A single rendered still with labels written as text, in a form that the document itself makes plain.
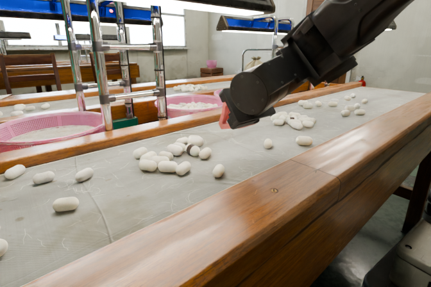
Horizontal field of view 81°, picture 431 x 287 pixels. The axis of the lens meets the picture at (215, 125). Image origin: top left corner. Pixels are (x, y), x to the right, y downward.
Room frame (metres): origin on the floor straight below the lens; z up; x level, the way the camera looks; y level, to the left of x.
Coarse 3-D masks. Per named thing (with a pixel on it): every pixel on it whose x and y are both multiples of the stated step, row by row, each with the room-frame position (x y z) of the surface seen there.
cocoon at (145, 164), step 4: (140, 160) 0.43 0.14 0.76; (144, 160) 0.42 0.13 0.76; (148, 160) 0.42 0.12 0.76; (140, 164) 0.42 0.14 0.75; (144, 164) 0.42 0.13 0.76; (148, 164) 0.41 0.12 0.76; (152, 164) 0.41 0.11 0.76; (140, 168) 0.42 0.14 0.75; (144, 168) 0.41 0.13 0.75; (148, 168) 0.41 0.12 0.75; (152, 168) 0.41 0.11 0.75
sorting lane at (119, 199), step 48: (336, 96) 1.16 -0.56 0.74; (384, 96) 1.16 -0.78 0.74; (144, 144) 0.55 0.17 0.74; (240, 144) 0.55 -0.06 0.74; (288, 144) 0.55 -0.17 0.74; (0, 192) 0.35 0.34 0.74; (48, 192) 0.35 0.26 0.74; (96, 192) 0.35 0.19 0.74; (144, 192) 0.35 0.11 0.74; (192, 192) 0.35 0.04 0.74; (48, 240) 0.24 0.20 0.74; (96, 240) 0.24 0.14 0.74
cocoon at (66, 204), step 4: (56, 200) 0.30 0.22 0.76; (60, 200) 0.30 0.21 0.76; (64, 200) 0.30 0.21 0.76; (68, 200) 0.30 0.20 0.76; (72, 200) 0.30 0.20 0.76; (76, 200) 0.31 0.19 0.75; (56, 204) 0.29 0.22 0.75; (60, 204) 0.30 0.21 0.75; (64, 204) 0.30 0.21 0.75; (68, 204) 0.30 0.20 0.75; (72, 204) 0.30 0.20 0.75; (76, 204) 0.30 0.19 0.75; (56, 208) 0.29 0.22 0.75; (60, 208) 0.29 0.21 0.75; (64, 208) 0.30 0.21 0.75; (68, 208) 0.30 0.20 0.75; (72, 208) 0.30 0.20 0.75
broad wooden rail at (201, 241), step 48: (336, 144) 0.49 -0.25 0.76; (384, 144) 0.49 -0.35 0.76; (240, 192) 0.31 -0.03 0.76; (288, 192) 0.31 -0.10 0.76; (336, 192) 0.34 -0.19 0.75; (384, 192) 0.53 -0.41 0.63; (144, 240) 0.22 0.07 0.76; (192, 240) 0.22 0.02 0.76; (240, 240) 0.22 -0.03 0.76; (288, 240) 0.26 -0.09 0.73; (336, 240) 0.37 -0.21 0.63
